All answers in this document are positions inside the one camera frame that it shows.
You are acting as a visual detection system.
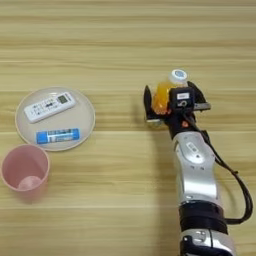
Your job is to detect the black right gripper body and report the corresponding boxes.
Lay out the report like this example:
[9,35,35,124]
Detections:
[144,103,212,140]

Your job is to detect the round beige plate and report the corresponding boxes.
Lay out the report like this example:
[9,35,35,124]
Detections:
[14,85,97,153]

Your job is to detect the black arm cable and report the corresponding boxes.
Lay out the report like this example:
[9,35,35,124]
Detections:
[183,113,254,225]

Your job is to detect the pink plastic cup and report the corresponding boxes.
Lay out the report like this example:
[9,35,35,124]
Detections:
[0,143,52,203]

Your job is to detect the orange juice bottle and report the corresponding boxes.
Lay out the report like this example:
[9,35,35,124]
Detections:
[146,68,189,128]

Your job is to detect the small black box white label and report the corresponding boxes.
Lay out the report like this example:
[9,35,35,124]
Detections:
[168,87,196,113]

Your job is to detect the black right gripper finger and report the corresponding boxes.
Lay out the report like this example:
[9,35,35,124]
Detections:
[186,80,208,106]
[143,84,155,118]

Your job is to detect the white remote control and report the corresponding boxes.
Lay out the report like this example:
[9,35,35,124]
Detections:
[23,91,77,124]

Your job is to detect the blue glue stick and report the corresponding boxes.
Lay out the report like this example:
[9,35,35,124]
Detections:
[35,128,81,145]

